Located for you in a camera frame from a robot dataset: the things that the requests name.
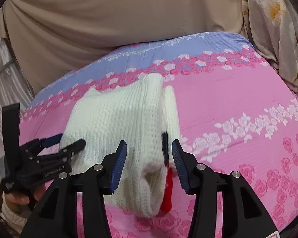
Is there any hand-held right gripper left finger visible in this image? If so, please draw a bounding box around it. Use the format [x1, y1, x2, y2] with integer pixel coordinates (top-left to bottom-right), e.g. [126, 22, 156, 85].
[20, 140, 128, 238]

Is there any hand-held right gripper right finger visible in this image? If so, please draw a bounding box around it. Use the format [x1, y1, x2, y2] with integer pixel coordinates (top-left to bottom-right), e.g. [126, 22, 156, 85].
[172, 139, 276, 238]

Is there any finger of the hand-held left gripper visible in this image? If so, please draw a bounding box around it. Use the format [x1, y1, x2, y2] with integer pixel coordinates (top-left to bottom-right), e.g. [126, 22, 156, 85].
[22, 133, 63, 154]
[30, 139, 86, 166]

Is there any white red navy knit sweater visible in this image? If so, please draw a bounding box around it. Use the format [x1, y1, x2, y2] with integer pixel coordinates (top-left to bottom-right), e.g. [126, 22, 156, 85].
[59, 74, 182, 219]

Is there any person's left forearm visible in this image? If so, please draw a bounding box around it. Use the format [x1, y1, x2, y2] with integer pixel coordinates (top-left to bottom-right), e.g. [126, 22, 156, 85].
[0, 193, 28, 237]

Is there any person's left hand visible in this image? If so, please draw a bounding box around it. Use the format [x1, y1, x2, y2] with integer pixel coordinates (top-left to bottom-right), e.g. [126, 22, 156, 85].
[5, 184, 46, 206]

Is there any silvery pleated curtain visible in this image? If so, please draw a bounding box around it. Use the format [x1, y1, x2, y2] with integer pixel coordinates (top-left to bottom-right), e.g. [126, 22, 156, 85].
[0, 17, 36, 159]

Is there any metal rod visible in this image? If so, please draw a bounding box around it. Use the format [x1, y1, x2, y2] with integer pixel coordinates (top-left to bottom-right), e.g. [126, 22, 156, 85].
[0, 57, 18, 83]

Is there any pink floral bedsheet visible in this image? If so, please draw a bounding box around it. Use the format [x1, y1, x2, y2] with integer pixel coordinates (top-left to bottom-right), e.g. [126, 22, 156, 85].
[18, 31, 298, 238]

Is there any beige cloth backdrop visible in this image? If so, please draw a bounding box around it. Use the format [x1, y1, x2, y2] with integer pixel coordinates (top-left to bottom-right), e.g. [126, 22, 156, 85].
[2, 0, 250, 95]

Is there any pale floral cloth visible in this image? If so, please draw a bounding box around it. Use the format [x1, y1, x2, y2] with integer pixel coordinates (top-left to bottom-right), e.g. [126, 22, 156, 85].
[240, 0, 298, 94]

